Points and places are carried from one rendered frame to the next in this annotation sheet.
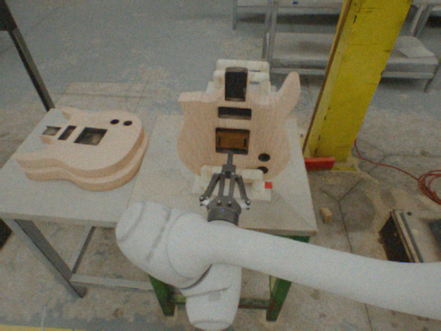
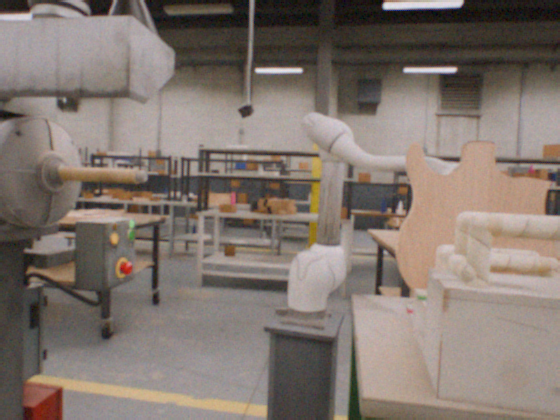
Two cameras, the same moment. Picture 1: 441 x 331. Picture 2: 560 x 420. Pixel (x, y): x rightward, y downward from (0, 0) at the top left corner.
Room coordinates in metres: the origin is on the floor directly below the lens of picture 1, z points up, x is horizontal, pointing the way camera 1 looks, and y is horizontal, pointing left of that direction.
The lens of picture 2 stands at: (1.65, -0.41, 1.24)
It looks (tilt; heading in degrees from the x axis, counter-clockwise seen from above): 3 degrees down; 186
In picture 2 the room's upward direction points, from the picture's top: 2 degrees clockwise
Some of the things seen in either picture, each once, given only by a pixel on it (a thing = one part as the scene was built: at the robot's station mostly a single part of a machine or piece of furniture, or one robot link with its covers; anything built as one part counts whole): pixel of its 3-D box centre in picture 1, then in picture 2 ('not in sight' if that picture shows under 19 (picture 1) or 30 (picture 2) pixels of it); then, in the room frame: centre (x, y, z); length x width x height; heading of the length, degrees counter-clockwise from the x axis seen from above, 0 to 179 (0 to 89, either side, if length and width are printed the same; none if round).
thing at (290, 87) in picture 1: (284, 90); (421, 160); (0.69, -0.17, 1.32); 0.07 x 0.04 x 0.09; 84
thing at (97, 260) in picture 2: not in sight; (80, 261); (0.59, -1.12, 0.99); 0.24 x 0.21 x 0.26; 87
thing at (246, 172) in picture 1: (231, 172); not in sight; (0.67, -0.03, 1.04); 0.20 x 0.03 x 0.03; 83
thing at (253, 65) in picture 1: (242, 65); (542, 228); (1.06, -0.08, 1.20); 0.20 x 0.03 x 0.03; 83
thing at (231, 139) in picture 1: (232, 139); not in sight; (0.70, -0.03, 1.15); 0.10 x 0.03 x 0.05; 84
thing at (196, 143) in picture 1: (233, 132); (473, 225); (0.71, -0.04, 1.17); 0.35 x 0.04 x 0.40; 84
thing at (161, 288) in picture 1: (157, 276); not in sight; (0.58, 0.28, 0.45); 0.05 x 0.05 x 0.90; 87
